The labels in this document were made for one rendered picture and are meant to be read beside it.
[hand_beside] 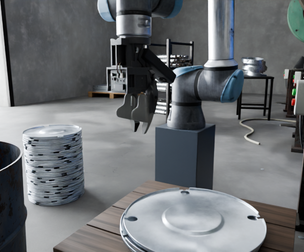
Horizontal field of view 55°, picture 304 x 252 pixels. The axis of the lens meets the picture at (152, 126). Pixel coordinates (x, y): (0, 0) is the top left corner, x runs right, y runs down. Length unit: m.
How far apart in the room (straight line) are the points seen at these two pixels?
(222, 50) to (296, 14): 3.14
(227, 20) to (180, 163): 0.52
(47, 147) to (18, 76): 4.19
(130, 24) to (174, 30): 7.57
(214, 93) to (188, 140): 0.19
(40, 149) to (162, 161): 0.62
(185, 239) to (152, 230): 0.07
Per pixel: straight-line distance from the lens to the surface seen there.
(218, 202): 0.72
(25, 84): 5.71
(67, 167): 1.51
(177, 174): 1.13
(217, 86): 1.03
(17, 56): 5.61
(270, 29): 7.71
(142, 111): 0.65
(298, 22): 4.12
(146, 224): 0.62
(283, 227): 0.71
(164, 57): 3.25
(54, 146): 1.47
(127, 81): 0.60
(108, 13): 0.82
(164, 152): 1.13
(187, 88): 1.08
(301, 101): 1.27
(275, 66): 7.66
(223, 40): 1.03
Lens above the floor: 0.68
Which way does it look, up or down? 12 degrees down
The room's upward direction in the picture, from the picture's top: straight up
